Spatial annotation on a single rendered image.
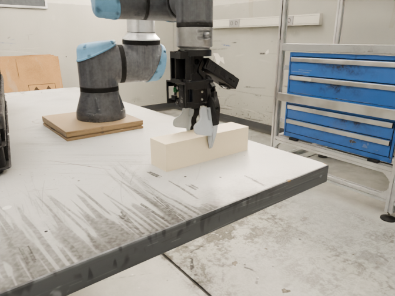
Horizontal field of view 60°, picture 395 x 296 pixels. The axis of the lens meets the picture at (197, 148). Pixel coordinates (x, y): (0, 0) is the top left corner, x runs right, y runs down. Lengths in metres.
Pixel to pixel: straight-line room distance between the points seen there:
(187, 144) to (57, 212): 0.29
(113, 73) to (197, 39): 0.42
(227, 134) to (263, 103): 2.90
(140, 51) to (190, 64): 0.38
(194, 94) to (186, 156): 0.13
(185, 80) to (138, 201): 0.27
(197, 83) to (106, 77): 0.41
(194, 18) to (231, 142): 0.29
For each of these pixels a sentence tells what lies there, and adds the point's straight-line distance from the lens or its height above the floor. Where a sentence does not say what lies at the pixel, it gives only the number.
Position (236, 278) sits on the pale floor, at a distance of 1.54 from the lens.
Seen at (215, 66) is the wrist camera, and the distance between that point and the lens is 0.75.
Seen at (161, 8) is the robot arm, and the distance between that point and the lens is 0.79.
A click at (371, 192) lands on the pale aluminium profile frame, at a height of 0.13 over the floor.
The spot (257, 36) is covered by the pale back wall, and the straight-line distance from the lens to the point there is 3.71.
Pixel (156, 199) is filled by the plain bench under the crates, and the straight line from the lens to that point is 0.59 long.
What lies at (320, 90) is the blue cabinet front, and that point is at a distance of 2.24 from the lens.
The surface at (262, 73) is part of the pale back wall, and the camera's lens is 3.66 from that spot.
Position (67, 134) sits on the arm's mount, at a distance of 0.98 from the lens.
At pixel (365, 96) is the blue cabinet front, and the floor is 0.66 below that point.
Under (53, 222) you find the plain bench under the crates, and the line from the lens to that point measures 0.57.
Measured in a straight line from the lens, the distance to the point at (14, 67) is 3.93.
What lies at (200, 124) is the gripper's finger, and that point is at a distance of 0.72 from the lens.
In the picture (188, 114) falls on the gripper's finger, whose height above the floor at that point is 0.80.
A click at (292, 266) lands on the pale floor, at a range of 1.65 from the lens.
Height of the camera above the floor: 0.96
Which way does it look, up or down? 18 degrees down
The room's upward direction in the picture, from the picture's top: straight up
